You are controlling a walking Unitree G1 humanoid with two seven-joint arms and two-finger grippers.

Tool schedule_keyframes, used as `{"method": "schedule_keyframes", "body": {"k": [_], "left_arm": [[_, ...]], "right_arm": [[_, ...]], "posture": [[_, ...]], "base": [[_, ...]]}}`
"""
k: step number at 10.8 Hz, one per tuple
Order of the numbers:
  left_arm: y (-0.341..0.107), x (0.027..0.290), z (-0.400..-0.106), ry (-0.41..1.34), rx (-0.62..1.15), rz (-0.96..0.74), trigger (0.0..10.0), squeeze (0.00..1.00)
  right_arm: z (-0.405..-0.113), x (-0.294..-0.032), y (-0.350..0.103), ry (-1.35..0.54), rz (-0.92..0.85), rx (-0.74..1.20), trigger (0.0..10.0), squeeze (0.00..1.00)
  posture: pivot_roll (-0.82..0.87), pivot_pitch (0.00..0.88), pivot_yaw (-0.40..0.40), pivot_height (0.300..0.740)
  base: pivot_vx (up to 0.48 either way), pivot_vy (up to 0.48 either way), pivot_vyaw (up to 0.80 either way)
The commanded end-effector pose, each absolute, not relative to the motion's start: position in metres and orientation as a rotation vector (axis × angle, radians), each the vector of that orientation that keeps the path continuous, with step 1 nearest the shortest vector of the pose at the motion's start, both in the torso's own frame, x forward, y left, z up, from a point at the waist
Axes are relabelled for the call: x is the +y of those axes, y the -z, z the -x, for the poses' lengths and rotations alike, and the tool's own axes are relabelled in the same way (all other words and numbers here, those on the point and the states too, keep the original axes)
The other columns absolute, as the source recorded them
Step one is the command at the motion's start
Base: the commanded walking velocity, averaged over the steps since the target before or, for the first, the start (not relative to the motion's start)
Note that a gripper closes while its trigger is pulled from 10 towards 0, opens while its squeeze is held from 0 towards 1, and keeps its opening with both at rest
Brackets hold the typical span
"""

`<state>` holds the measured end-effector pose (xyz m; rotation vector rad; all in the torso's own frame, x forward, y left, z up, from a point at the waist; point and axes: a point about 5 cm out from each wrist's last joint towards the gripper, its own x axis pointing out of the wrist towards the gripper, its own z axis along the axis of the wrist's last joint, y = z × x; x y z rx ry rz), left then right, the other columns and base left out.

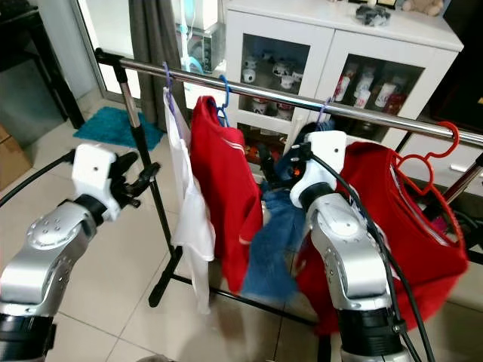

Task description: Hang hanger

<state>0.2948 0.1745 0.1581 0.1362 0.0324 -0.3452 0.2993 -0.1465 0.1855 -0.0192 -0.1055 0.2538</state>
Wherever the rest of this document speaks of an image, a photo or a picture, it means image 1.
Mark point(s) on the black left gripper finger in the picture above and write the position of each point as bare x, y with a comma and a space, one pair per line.
149, 174
145, 194

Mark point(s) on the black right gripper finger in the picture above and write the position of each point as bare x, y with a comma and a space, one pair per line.
269, 166

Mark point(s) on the red white-striped shirt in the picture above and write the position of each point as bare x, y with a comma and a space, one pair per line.
223, 188

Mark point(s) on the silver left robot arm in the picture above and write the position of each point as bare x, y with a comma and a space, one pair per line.
45, 264

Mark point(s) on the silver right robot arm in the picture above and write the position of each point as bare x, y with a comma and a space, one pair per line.
347, 256

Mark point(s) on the purple plastic hanger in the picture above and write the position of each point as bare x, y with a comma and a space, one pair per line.
323, 111
165, 75

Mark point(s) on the red plastic hanger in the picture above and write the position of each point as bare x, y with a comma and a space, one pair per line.
455, 136

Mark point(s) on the white t-shirt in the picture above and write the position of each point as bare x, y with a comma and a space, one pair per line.
192, 219

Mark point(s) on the teal floor mat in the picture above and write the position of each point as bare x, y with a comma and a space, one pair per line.
113, 127

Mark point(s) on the steel clothes rack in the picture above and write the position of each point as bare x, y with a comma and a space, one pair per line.
279, 96

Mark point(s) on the blue denim jeans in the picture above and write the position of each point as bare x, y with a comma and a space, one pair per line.
272, 241

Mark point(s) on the printed cardboard box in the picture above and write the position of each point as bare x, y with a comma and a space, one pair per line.
15, 162

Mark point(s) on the grey storage unit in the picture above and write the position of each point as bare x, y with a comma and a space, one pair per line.
30, 105

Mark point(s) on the white glass-door cabinet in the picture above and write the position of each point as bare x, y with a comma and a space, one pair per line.
317, 41

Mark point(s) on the grey curtain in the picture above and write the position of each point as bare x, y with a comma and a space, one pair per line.
155, 38

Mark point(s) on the red printed t-shirt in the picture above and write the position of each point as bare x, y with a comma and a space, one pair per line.
407, 249

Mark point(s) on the black crumpled object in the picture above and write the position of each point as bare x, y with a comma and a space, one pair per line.
373, 15

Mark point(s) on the dark desk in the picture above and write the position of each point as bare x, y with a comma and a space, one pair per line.
23, 30

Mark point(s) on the black television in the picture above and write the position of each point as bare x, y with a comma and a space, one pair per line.
456, 60

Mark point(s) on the brown teddy bear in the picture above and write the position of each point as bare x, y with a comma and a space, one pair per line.
423, 7

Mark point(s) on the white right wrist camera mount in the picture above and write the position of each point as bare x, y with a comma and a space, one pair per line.
324, 158

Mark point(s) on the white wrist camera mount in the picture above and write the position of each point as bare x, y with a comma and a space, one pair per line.
94, 173
324, 158

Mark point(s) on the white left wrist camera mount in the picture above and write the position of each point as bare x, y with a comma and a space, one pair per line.
94, 173

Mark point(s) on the grey wall box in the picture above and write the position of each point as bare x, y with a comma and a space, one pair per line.
202, 53

